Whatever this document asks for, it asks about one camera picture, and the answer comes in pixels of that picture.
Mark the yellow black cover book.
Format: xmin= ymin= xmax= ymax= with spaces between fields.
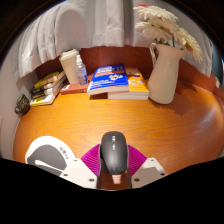
xmin=33 ymin=70 xmax=66 ymax=89

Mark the round white grey mouse pad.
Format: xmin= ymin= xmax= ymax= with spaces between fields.
xmin=25 ymin=135 xmax=78 ymax=177

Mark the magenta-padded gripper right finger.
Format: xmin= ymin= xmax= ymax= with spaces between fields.
xmin=125 ymin=144 xmax=169 ymax=189

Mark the white pleated curtain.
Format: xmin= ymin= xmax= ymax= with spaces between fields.
xmin=13 ymin=0 xmax=214 ymax=83

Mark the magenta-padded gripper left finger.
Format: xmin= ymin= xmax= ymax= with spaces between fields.
xmin=58 ymin=143 xmax=102 ymax=190

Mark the cream lidded tumbler cup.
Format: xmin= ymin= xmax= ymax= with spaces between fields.
xmin=58 ymin=48 xmax=81 ymax=86

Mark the dark red book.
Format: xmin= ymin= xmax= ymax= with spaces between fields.
xmin=59 ymin=73 xmax=95 ymax=95

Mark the yellow white book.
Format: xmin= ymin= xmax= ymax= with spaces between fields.
xmin=29 ymin=87 xmax=63 ymax=107

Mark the dark grey computer mouse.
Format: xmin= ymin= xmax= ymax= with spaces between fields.
xmin=98 ymin=130 xmax=130 ymax=185

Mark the cream ceramic jug vase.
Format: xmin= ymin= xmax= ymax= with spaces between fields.
xmin=146 ymin=42 xmax=188 ymax=105

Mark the white flower bouquet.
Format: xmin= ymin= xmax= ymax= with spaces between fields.
xmin=133 ymin=4 xmax=204 ymax=64

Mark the orange yellow cover book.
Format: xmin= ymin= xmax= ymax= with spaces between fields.
xmin=107 ymin=67 xmax=150 ymax=101

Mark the clear spray bottle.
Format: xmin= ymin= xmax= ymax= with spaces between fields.
xmin=75 ymin=54 xmax=89 ymax=86

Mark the dark mug with green print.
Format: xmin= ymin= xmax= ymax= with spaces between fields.
xmin=14 ymin=93 xmax=32 ymax=117

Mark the black spine book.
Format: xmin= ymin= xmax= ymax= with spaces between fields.
xmin=29 ymin=83 xmax=64 ymax=100
xmin=29 ymin=75 xmax=67 ymax=95

